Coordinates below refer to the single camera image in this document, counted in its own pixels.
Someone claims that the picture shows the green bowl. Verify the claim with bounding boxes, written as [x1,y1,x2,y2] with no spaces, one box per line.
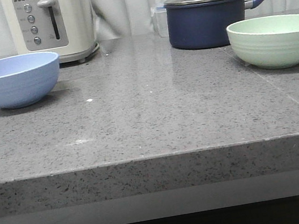
[227,14,299,69]

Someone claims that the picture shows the clear plastic container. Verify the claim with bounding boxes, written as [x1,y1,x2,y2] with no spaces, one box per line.
[151,3,169,37]

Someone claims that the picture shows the cream toaster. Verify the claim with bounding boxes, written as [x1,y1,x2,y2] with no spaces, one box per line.
[1,0,99,64]

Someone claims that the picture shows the dark blue saucepan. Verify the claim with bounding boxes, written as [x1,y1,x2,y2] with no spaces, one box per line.
[164,0,264,50]

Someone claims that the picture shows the blue bowl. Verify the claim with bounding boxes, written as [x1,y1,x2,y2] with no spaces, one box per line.
[0,52,59,109]

